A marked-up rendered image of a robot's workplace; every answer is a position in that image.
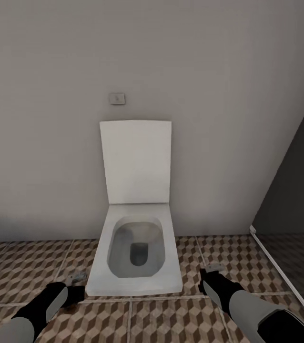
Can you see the mousetrap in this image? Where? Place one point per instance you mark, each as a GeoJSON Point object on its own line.
{"type": "Point", "coordinates": [203, 273]}
{"type": "Point", "coordinates": [69, 309]}

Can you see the door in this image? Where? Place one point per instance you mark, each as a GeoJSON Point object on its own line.
{"type": "Point", "coordinates": [279, 223]}

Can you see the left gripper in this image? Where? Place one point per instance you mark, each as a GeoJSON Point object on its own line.
{"type": "Point", "coordinates": [77, 295]}

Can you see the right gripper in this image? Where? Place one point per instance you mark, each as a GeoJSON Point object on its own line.
{"type": "Point", "coordinates": [201, 288]}

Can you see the hook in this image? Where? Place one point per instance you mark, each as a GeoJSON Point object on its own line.
{"type": "Point", "coordinates": [117, 98]}

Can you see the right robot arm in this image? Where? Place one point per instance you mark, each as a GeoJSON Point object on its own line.
{"type": "Point", "coordinates": [259, 320]}

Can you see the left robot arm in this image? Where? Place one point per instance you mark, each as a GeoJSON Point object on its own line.
{"type": "Point", "coordinates": [30, 320]}

